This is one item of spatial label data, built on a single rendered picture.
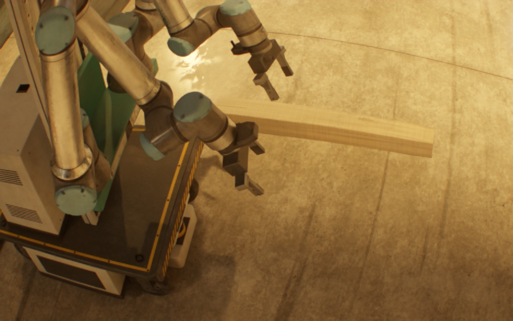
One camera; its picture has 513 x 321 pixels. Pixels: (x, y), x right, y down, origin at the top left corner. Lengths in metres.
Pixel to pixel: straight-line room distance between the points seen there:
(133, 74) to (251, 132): 0.36
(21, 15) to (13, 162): 0.66
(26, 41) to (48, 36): 0.45
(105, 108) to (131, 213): 0.43
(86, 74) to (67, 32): 0.82
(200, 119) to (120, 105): 0.65
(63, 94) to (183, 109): 0.38
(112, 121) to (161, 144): 0.54
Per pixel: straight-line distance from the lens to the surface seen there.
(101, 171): 2.21
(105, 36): 1.81
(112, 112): 2.45
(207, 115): 1.87
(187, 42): 2.18
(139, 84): 1.93
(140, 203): 2.68
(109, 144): 2.35
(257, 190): 2.05
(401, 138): 3.05
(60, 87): 1.71
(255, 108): 3.19
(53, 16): 1.57
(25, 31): 2.01
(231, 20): 2.19
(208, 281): 2.81
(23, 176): 2.43
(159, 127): 1.91
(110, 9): 4.09
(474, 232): 2.90
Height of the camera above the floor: 2.37
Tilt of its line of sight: 49 degrees down
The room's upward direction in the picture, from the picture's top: 10 degrees counter-clockwise
